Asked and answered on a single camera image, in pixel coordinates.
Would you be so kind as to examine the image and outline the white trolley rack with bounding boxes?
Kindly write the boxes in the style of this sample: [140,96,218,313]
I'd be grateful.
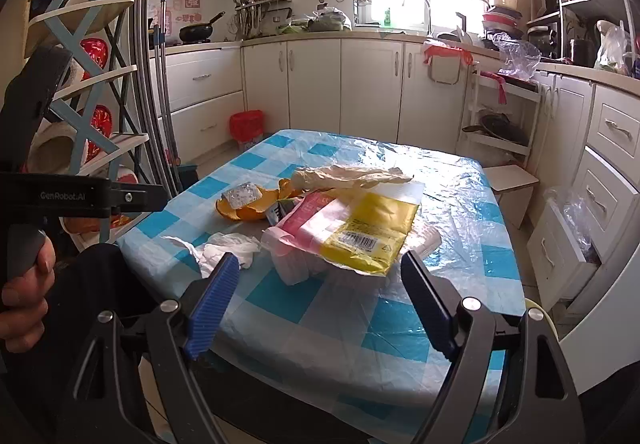
[457,69,543,170]

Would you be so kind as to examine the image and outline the black kettle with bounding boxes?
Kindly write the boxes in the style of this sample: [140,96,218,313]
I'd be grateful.
[570,38,593,67]

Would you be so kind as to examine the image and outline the metal mop handle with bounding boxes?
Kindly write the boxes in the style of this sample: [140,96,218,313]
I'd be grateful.
[150,0,183,180]

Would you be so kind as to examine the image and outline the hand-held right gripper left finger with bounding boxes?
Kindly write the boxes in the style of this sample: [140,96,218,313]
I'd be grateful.
[59,251,242,444]

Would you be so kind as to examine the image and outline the dark pan on trolley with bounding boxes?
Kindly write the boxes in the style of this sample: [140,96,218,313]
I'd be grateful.
[461,109,531,147]

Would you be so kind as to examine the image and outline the small orange peel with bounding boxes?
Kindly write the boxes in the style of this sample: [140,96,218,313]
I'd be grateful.
[277,178,306,201]

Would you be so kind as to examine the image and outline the pink wall stickers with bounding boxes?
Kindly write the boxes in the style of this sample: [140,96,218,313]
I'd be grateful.
[160,0,203,40]

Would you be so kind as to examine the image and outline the hanging frame with red bag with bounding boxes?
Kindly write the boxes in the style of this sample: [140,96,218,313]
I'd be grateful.
[424,40,473,86]

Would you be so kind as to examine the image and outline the red printed bag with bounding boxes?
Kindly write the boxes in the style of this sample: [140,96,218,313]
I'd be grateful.
[80,38,111,75]
[82,104,113,160]

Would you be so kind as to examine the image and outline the beige plastic wrapper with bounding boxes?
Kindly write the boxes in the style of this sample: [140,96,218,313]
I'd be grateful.
[291,164,416,192]

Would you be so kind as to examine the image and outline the black frying pan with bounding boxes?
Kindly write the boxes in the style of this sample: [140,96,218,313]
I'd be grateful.
[179,11,227,44]

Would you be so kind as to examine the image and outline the yellow plastic packet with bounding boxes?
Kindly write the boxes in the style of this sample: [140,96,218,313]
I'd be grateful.
[320,181,426,277]

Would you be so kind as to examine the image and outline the person's left hand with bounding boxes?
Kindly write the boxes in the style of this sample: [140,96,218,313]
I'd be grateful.
[0,236,57,355]

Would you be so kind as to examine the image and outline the large orange peel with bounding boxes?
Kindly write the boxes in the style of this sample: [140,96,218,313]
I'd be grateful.
[216,186,280,223]

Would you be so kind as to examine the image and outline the white tissue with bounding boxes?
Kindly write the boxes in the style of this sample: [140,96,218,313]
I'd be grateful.
[162,231,262,279]

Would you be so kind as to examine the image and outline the bag of green vegetables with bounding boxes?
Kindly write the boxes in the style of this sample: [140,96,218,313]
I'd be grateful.
[305,3,353,32]

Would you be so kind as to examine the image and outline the clear crumpled plastic bag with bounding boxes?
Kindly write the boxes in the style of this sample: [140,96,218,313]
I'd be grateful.
[492,31,543,80]

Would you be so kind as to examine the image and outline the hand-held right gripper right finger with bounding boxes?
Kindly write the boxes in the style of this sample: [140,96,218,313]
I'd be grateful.
[400,249,586,444]

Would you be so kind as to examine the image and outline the blue dustpan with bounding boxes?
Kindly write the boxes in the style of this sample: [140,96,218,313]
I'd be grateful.
[172,163,198,195]

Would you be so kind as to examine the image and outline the wall utensil rack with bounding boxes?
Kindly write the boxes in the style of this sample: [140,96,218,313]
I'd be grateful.
[232,0,293,37]

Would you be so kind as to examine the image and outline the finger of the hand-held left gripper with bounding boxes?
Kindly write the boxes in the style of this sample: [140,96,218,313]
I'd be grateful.
[111,183,169,215]

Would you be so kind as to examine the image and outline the pink plastic bag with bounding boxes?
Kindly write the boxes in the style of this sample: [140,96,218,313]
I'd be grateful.
[262,191,361,285]

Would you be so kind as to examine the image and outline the metal sink faucet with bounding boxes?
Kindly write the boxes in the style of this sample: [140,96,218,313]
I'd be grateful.
[402,0,433,36]

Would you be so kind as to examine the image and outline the small wooden stool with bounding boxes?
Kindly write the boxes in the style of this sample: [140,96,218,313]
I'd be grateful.
[482,164,541,230]

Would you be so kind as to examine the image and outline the blue checked plastic tablecloth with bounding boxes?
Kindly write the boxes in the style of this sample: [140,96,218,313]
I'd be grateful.
[117,129,528,425]

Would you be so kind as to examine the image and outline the white countertop shelf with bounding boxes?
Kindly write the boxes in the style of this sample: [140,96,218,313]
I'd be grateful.
[525,0,636,70]

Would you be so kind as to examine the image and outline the black microwave oven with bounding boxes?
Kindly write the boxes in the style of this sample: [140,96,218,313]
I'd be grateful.
[527,19,563,60]

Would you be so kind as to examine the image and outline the white kitchen base cabinets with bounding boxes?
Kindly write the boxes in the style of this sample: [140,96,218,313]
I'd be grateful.
[150,31,640,365]

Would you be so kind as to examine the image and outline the white plastic bag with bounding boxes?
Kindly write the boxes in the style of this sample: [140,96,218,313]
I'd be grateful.
[595,20,631,74]

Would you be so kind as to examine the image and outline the foil blister pack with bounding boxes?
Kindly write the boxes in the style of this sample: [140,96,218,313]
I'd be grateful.
[221,182,263,208]

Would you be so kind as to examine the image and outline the clear plastic bag in drawer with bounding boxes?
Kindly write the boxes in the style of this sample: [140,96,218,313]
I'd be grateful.
[545,186,601,265]

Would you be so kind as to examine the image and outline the open white drawer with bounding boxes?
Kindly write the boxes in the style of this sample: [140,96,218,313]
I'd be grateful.
[525,196,603,305]

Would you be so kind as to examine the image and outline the red waste bin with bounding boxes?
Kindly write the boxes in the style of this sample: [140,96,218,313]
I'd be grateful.
[229,110,266,151]

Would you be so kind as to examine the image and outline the stack of dishes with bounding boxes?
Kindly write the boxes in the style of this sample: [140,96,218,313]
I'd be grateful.
[480,0,523,50]

